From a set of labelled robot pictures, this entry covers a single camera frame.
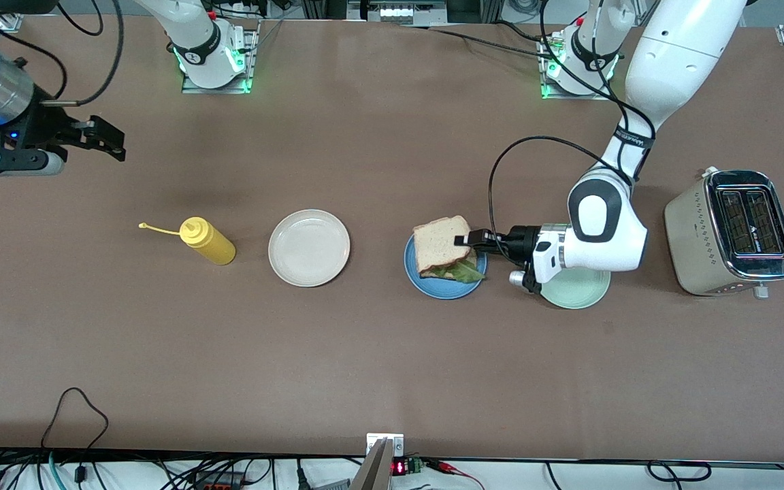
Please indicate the small silver metal bracket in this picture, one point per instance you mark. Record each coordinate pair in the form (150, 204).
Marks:
(373, 441)

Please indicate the black electronics box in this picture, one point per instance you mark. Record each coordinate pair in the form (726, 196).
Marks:
(399, 12)

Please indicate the red alligator clip leads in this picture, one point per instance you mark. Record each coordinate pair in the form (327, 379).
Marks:
(446, 467)

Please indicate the brown bread slice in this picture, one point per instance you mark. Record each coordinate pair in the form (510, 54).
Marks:
(439, 241)
(423, 273)

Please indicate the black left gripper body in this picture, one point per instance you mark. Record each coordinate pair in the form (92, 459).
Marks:
(523, 243)

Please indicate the green lettuce leaf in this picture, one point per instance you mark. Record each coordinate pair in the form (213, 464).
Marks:
(463, 272)

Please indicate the cream round plate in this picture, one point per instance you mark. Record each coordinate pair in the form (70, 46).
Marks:
(309, 248)

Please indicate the yellow squeeze bottle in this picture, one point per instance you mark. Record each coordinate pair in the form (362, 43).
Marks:
(208, 241)

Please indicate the circuit board with red display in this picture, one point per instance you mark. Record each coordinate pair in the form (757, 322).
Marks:
(402, 467)

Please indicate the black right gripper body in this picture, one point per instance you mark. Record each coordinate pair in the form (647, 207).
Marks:
(47, 127)

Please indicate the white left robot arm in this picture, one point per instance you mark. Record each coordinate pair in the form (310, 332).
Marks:
(603, 238)

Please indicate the pale green round plate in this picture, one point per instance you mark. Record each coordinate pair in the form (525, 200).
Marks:
(579, 292)

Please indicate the beige and chrome toaster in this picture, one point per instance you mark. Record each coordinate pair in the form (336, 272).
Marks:
(695, 238)

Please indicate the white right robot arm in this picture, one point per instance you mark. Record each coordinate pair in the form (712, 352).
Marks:
(194, 41)

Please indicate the blue round plate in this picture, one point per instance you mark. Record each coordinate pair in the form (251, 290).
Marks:
(446, 289)

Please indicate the grey metal pole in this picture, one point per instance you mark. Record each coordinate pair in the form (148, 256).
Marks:
(373, 473)

